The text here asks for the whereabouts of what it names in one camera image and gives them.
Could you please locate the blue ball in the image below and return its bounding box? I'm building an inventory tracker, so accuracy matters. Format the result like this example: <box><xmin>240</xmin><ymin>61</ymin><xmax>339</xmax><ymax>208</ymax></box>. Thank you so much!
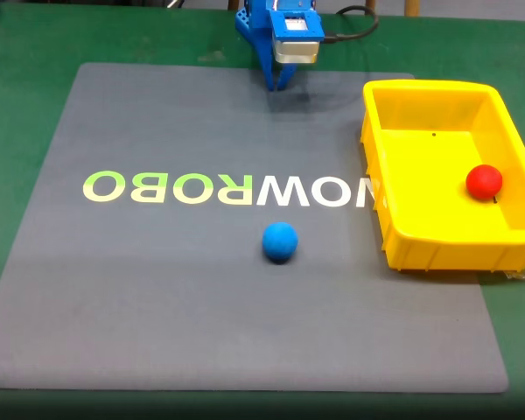
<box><xmin>262</xmin><ymin>221</ymin><xmax>299</xmax><ymax>264</ymax></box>

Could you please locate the yellow plastic bin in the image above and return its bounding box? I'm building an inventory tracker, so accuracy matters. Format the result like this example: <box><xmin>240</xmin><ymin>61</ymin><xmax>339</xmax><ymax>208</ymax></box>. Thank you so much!
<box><xmin>360</xmin><ymin>79</ymin><xmax>525</xmax><ymax>274</ymax></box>

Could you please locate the red ball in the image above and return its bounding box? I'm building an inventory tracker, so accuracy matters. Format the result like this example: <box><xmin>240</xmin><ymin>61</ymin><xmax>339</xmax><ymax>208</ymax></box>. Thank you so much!
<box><xmin>465</xmin><ymin>164</ymin><xmax>504</xmax><ymax>201</ymax></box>

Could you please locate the grey NOWROBO mat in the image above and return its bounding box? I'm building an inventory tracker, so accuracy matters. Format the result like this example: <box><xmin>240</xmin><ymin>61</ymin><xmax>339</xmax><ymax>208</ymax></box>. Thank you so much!
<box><xmin>0</xmin><ymin>61</ymin><xmax>509</xmax><ymax>394</ymax></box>

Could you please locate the silver camera box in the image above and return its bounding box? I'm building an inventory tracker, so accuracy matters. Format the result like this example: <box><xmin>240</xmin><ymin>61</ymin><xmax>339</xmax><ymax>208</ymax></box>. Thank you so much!
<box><xmin>272</xmin><ymin>38</ymin><xmax>320</xmax><ymax>67</ymax></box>

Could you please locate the black camera cable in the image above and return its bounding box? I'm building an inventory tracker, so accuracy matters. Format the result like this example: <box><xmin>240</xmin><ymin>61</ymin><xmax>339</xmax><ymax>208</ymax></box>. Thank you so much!
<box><xmin>322</xmin><ymin>4</ymin><xmax>381</xmax><ymax>45</ymax></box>

